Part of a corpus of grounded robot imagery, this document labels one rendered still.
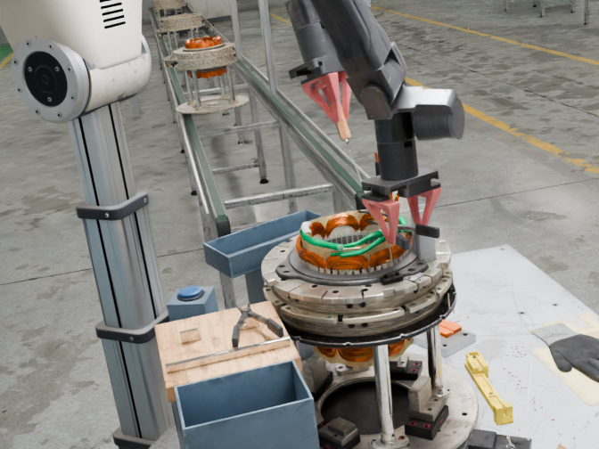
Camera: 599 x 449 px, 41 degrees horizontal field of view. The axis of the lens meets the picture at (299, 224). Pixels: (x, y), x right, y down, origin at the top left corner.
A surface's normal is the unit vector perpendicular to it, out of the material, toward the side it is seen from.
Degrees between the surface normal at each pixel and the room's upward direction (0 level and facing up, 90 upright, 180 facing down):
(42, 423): 0
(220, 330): 0
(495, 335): 0
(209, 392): 90
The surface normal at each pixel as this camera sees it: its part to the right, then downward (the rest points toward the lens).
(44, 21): -0.37, 0.64
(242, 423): 0.25, 0.31
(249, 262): 0.55, 0.23
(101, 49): 0.90, 0.06
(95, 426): -0.11, -0.93
